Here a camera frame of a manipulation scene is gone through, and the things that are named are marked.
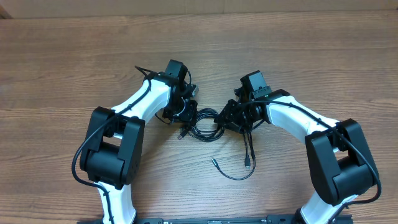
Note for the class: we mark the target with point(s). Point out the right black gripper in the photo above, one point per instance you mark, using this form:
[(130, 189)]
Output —
[(229, 119)]

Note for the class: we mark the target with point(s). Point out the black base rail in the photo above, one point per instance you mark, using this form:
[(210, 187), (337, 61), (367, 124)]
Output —
[(270, 219)]

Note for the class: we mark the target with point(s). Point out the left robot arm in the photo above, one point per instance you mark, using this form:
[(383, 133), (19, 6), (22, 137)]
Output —
[(109, 157)]

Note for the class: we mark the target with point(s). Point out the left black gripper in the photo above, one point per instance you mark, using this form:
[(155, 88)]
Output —
[(189, 116)]

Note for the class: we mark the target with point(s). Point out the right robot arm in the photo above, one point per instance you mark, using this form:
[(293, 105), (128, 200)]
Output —
[(342, 169)]

